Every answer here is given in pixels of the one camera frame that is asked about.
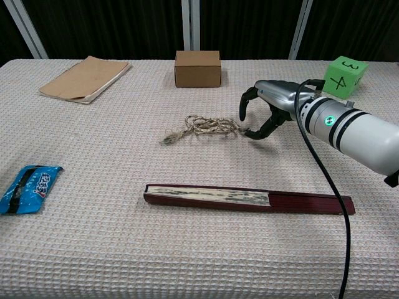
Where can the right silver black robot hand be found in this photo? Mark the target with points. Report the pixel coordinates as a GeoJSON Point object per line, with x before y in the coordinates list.
{"type": "Point", "coordinates": [277, 93]}

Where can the beige waffle tablecloth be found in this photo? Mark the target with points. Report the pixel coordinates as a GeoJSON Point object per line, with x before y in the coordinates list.
{"type": "Point", "coordinates": [93, 249]}

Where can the brown kraft notebook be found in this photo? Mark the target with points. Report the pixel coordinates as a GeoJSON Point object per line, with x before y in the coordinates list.
{"type": "Point", "coordinates": [84, 78]}

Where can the black curtain panel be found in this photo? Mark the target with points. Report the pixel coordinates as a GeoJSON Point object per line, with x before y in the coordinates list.
{"type": "Point", "coordinates": [246, 28]}
{"type": "Point", "coordinates": [9, 34]}
{"type": "Point", "coordinates": [109, 28]}
{"type": "Point", "coordinates": [355, 28]}

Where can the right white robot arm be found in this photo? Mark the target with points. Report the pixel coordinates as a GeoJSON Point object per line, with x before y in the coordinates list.
{"type": "Point", "coordinates": [358, 130]}

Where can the white metal frame post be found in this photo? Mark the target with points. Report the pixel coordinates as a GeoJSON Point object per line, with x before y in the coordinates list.
{"type": "Point", "coordinates": [190, 25]}
{"type": "Point", "coordinates": [26, 29]}
{"type": "Point", "coordinates": [300, 29]}

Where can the dark red folded fan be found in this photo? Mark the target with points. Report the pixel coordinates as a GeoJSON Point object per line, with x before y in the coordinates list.
{"type": "Point", "coordinates": [296, 204]}

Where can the small closed cardboard box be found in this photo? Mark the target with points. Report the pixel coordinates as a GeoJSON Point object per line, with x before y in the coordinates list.
{"type": "Point", "coordinates": [198, 74]}

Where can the blue snack packet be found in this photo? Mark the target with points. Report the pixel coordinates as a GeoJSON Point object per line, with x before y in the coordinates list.
{"type": "Point", "coordinates": [28, 193]}

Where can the green numbered foam cube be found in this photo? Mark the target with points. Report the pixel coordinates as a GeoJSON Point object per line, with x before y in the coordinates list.
{"type": "Point", "coordinates": [339, 81]}

